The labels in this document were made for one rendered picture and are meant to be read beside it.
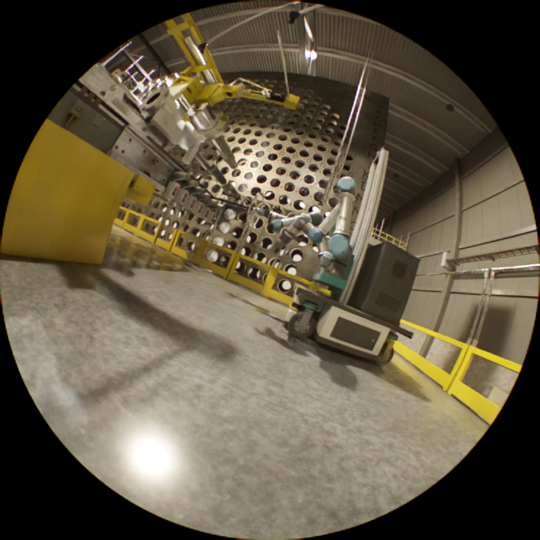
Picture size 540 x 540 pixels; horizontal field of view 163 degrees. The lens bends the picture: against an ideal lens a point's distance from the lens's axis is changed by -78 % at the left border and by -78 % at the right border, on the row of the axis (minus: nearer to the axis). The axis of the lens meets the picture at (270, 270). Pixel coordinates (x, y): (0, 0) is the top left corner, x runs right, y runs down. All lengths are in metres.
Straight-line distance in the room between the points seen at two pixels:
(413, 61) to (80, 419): 9.92
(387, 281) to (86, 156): 1.89
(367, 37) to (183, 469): 9.69
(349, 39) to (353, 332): 9.44
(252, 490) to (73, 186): 1.22
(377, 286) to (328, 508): 1.22
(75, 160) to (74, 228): 0.34
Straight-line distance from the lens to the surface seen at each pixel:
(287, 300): 2.39
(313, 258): 3.23
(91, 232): 1.21
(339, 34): 9.52
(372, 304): 1.34
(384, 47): 9.40
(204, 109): 1.86
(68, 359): 0.54
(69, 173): 1.10
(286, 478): 0.45
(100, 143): 1.59
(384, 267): 1.37
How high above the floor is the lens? 0.36
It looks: level
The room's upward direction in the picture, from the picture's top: 22 degrees clockwise
